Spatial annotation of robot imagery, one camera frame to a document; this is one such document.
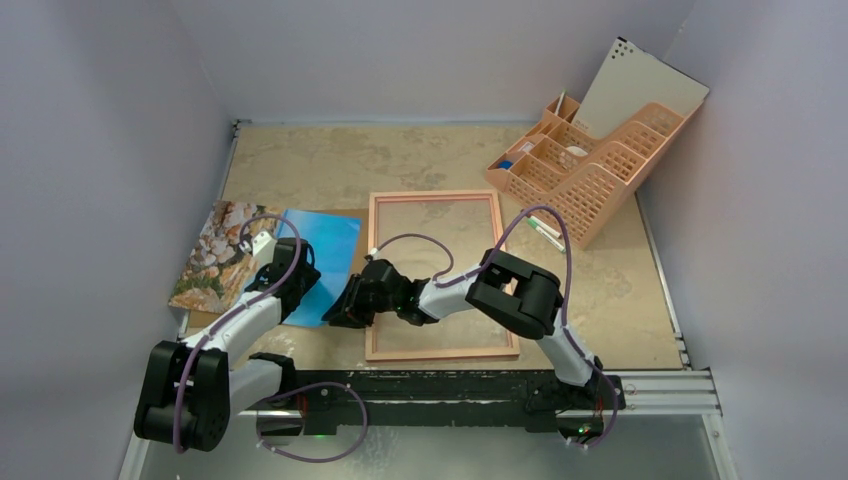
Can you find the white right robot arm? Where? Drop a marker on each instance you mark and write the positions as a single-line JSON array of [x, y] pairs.
[[521, 297]]

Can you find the grey perforated board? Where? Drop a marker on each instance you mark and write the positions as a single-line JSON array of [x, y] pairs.
[[629, 79]]

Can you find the green white pen upright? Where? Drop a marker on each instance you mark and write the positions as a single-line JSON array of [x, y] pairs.
[[560, 102]]

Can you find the white tape roll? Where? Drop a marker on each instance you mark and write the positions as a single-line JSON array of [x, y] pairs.
[[576, 151]]

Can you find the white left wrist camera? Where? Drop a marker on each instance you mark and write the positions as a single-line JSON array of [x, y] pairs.
[[263, 246]]

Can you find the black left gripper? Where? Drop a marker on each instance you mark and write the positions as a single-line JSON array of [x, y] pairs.
[[310, 276]]

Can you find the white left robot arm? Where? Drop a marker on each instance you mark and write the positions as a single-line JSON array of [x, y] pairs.
[[192, 387]]

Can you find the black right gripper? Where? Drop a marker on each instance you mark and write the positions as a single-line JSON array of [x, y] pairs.
[[356, 299]]

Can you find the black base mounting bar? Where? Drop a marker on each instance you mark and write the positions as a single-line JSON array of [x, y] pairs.
[[534, 400]]

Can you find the pink picture frame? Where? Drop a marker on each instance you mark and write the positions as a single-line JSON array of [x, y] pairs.
[[511, 351]]

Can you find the green marker pen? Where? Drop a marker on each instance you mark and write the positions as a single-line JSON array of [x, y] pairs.
[[553, 240]]

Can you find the brown cardboard backing board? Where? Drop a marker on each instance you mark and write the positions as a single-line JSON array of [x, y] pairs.
[[358, 258]]

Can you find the clear glass sheet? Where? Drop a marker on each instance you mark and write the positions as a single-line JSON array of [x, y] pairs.
[[466, 230]]

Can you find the beach landscape photo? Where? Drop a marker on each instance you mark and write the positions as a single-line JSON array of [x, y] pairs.
[[218, 258]]

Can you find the aluminium rail frame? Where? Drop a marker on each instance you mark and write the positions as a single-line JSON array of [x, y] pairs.
[[620, 300]]

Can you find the orange plastic desk organizer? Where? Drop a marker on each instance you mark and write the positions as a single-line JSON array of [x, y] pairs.
[[586, 191]]

